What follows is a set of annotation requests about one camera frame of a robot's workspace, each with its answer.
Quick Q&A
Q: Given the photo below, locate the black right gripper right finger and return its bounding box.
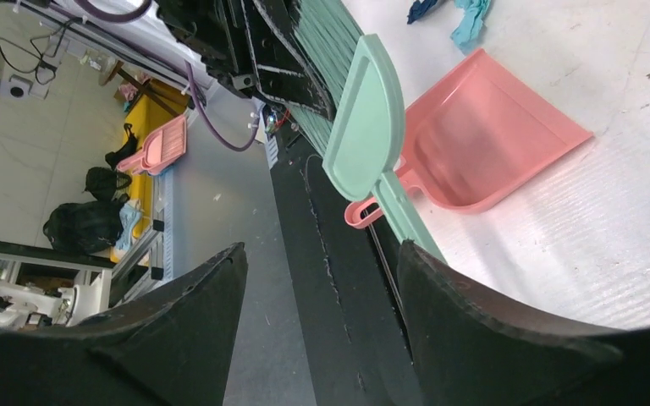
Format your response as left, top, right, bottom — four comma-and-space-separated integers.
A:
397, 241, 650, 405

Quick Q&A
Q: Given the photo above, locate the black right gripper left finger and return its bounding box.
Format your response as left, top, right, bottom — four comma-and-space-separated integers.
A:
0, 242, 248, 405

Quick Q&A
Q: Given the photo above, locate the pink plastic dustpan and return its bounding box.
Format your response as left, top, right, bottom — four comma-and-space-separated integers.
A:
344, 47, 594, 230

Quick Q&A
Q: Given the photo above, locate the green hand brush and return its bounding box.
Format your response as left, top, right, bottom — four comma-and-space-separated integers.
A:
290, 1, 443, 259

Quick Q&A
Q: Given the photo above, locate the black bag on floor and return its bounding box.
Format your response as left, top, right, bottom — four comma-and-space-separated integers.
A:
42, 167, 132, 255

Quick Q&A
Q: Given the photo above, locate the light blue paper scrap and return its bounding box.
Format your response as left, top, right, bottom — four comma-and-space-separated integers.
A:
450, 0, 491, 54

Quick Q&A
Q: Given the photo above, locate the dark blue paper scrap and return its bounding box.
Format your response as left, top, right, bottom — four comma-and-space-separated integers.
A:
407, 0, 442, 25

